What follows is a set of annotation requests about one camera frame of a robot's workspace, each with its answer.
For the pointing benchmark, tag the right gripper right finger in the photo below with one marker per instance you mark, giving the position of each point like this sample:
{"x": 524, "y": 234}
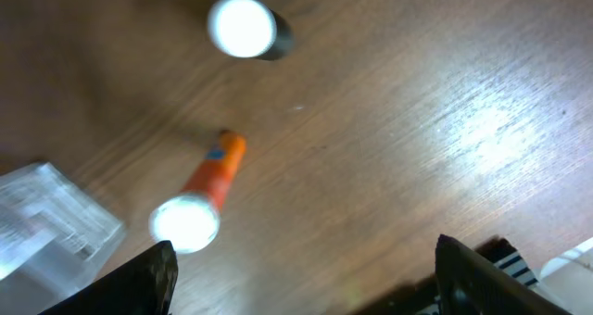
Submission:
{"x": 469, "y": 284}

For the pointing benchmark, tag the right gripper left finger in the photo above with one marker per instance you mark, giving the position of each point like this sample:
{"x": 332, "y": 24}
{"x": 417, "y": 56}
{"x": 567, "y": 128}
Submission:
{"x": 142, "y": 286}

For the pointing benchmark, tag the orange tube white cap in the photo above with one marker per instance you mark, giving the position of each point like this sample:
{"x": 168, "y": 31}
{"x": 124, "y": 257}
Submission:
{"x": 191, "y": 219}

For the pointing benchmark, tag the dark syrup bottle white cap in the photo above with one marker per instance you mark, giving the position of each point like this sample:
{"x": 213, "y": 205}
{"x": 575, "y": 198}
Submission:
{"x": 249, "y": 29}

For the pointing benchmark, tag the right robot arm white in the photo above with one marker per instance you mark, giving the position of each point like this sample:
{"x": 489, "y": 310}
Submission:
{"x": 423, "y": 297}

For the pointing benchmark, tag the clear plastic container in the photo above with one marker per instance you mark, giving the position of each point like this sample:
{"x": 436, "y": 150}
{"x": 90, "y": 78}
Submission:
{"x": 54, "y": 238}

